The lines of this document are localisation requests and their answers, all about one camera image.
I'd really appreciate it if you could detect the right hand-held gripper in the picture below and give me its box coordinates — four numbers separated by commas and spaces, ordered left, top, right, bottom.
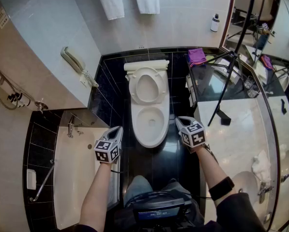
174, 116, 206, 154

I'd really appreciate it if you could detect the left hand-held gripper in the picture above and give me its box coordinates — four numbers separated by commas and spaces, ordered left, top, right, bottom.
94, 126, 124, 165

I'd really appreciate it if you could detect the white toilet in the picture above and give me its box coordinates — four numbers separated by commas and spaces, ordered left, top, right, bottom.
129, 66, 167, 105
124, 68, 171, 149

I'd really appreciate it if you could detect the person's right forearm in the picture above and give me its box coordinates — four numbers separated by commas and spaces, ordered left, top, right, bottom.
195, 144, 236, 203

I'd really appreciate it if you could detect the person's left forearm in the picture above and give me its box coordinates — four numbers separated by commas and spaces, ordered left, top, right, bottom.
80, 162, 121, 229

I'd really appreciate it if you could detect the chrome toilet paper holder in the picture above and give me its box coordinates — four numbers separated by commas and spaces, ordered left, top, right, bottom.
184, 73, 198, 108

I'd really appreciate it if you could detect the white toilet lid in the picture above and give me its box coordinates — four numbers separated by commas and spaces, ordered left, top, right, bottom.
136, 74, 159, 103

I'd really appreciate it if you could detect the chrome tub faucet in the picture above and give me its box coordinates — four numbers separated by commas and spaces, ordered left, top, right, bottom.
66, 115, 75, 139

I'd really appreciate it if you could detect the marble vanity counter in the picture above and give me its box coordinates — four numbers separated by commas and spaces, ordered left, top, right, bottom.
186, 48, 280, 232

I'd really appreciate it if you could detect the person's left leg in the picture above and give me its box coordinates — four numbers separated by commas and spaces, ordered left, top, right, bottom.
123, 175, 154, 207

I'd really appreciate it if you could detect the person's leg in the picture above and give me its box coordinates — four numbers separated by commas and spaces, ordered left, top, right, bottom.
123, 175, 154, 207
158, 180, 192, 198

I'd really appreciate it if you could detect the white bathtub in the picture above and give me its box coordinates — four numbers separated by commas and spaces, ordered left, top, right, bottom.
52, 126, 122, 231

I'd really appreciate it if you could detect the blue cloth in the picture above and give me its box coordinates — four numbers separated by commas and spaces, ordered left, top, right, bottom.
186, 54, 207, 68

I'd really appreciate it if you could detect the person's right leg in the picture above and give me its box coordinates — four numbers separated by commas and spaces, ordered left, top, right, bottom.
158, 180, 192, 198

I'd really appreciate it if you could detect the purple cloth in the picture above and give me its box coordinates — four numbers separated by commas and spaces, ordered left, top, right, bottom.
187, 47, 206, 65

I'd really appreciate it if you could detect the white tissue box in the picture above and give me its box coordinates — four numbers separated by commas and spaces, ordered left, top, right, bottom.
211, 57, 243, 83

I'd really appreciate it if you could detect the clear drinking glass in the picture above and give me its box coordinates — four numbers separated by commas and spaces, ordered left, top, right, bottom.
246, 85, 260, 99
243, 75, 256, 89

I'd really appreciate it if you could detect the chrome shower valve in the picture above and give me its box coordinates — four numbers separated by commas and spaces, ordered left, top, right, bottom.
34, 100, 49, 114

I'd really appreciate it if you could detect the chrome grab bar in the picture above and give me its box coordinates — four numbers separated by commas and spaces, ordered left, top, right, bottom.
29, 159, 55, 202

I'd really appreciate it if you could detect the black chest screen device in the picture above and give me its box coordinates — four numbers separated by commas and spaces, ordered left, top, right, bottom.
124, 189, 196, 232

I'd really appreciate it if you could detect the white sink basin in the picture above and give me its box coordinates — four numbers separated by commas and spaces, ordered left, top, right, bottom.
231, 170, 260, 204

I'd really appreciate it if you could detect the white washcloth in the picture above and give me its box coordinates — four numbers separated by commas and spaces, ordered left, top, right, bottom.
251, 149, 273, 183

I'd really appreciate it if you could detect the white soap dish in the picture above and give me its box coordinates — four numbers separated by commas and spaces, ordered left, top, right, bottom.
26, 169, 37, 190

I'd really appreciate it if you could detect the white toiletry bottle holder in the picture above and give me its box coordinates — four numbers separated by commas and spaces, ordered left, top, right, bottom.
7, 92, 31, 107

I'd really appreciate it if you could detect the person's left black sleeve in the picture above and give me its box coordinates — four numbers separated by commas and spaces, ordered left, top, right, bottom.
70, 222, 99, 232

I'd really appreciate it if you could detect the person's black sleeve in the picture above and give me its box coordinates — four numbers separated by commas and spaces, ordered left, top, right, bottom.
215, 192, 268, 232
70, 222, 99, 232

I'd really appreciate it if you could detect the white pump bottle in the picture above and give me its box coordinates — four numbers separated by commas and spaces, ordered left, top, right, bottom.
210, 13, 220, 33

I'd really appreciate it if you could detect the chrome sink faucet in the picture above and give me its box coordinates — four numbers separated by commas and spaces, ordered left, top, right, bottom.
257, 179, 274, 204

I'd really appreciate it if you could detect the person's right black sleeve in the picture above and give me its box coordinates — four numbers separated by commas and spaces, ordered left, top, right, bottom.
215, 192, 268, 232

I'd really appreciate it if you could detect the black tripod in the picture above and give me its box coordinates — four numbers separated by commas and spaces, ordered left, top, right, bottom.
204, 0, 259, 127

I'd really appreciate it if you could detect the wood framed mirror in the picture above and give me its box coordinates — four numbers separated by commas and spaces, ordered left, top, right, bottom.
220, 0, 289, 232

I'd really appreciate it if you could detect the coiled telephone cord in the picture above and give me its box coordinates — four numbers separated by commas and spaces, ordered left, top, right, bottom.
82, 70, 99, 88

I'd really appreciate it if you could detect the beige wall telephone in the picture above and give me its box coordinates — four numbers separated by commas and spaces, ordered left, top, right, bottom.
61, 46, 87, 73

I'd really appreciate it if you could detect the chrome shower hose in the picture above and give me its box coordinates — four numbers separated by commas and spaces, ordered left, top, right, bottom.
0, 77, 20, 111

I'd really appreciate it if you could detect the wall notice sign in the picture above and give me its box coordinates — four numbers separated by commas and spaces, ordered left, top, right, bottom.
0, 7, 10, 29

